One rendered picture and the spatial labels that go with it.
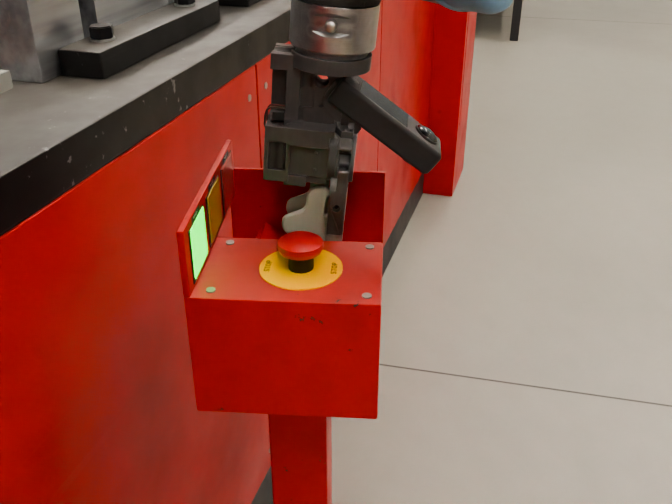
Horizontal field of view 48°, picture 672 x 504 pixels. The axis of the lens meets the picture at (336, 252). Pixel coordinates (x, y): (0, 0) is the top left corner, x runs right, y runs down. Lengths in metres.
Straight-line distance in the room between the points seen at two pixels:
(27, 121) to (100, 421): 0.31
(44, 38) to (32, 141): 0.20
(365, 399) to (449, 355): 1.21
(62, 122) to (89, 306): 0.18
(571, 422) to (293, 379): 1.14
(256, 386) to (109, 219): 0.23
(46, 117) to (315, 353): 0.34
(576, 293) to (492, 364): 0.43
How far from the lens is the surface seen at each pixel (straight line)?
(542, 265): 2.28
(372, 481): 1.54
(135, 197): 0.81
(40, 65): 0.87
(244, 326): 0.62
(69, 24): 0.91
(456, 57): 2.48
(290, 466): 0.82
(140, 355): 0.87
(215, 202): 0.69
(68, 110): 0.78
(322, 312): 0.61
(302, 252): 0.62
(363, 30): 0.64
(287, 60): 0.66
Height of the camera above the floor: 1.11
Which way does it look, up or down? 29 degrees down
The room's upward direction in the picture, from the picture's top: straight up
